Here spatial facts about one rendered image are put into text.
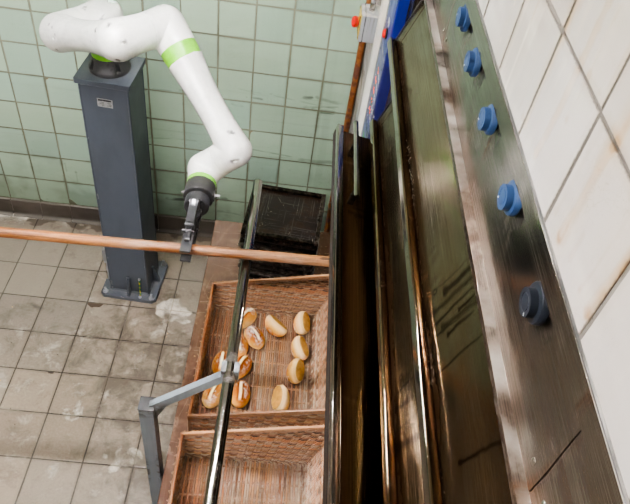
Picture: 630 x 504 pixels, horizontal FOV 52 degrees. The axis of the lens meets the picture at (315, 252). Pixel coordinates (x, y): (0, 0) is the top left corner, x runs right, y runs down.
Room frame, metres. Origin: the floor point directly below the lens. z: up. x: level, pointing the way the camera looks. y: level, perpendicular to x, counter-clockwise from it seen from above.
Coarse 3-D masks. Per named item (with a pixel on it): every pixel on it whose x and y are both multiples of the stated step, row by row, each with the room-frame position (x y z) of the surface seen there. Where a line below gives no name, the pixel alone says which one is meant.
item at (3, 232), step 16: (48, 240) 1.18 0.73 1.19; (64, 240) 1.19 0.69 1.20; (80, 240) 1.19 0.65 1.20; (96, 240) 1.20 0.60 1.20; (112, 240) 1.21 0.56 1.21; (128, 240) 1.22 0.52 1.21; (144, 240) 1.23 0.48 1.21; (224, 256) 1.23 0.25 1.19; (240, 256) 1.24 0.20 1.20; (256, 256) 1.25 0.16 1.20; (272, 256) 1.25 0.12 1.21; (288, 256) 1.26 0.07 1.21; (304, 256) 1.27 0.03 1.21; (320, 256) 1.28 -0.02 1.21
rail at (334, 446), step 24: (336, 144) 1.51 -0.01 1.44; (336, 168) 1.40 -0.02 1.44; (336, 192) 1.30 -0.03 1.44; (336, 216) 1.21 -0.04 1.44; (336, 240) 1.12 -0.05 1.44; (336, 264) 1.04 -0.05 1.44; (336, 288) 0.97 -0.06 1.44; (336, 312) 0.90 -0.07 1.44; (336, 336) 0.84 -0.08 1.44; (336, 360) 0.78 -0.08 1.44; (336, 384) 0.72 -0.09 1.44; (336, 408) 0.67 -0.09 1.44; (336, 432) 0.62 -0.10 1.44; (336, 456) 0.57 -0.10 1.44; (336, 480) 0.52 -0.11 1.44
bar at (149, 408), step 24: (240, 288) 1.14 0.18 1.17; (240, 312) 1.06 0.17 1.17; (240, 336) 0.99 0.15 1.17; (192, 384) 0.89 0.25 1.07; (216, 384) 0.88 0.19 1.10; (144, 408) 0.86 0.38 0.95; (144, 432) 0.85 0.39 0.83; (216, 432) 0.71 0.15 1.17; (216, 456) 0.66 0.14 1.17; (216, 480) 0.60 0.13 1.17
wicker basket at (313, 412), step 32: (224, 288) 1.52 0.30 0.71; (256, 288) 1.53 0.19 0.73; (288, 288) 1.54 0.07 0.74; (320, 288) 1.55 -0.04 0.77; (224, 320) 1.47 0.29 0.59; (256, 320) 1.49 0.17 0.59; (288, 320) 1.51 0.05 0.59; (320, 320) 1.49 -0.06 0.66; (256, 352) 1.35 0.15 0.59; (288, 352) 1.37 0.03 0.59; (320, 352) 1.35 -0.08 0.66; (256, 384) 1.22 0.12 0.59; (288, 384) 1.24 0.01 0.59; (320, 384) 1.21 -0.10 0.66; (192, 416) 0.98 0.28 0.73; (256, 416) 0.99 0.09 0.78; (288, 416) 1.01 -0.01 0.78; (320, 416) 1.02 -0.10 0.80
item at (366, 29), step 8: (360, 8) 2.25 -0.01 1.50; (368, 8) 2.23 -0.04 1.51; (376, 8) 2.24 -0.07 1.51; (360, 16) 2.18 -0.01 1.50; (368, 16) 2.17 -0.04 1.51; (376, 16) 2.18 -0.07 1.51; (360, 24) 2.17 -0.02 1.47; (368, 24) 2.17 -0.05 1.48; (376, 24) 2.17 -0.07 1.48; (360, 32) 2.17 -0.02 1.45; (368, 32) 2.17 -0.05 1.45; (360, 40) 2.17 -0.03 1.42; (368, 40) 2.17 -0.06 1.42
